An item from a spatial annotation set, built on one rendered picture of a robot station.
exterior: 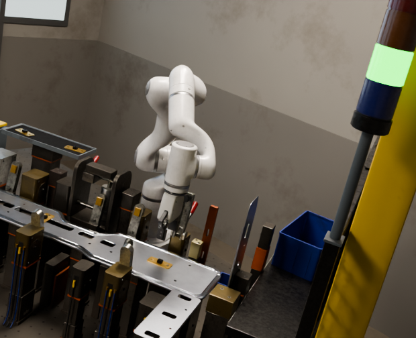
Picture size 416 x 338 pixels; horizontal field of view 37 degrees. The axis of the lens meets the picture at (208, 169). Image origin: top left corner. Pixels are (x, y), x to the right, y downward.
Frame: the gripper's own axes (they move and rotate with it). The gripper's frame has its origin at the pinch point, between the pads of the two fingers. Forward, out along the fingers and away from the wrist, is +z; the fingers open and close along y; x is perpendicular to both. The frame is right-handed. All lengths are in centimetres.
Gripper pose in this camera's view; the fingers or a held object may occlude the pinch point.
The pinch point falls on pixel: (166, 231)
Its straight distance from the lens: 209.7
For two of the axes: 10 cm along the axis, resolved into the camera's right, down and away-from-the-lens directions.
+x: 9.2, 3.0, -2.7
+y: -3.4, 2.4, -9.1
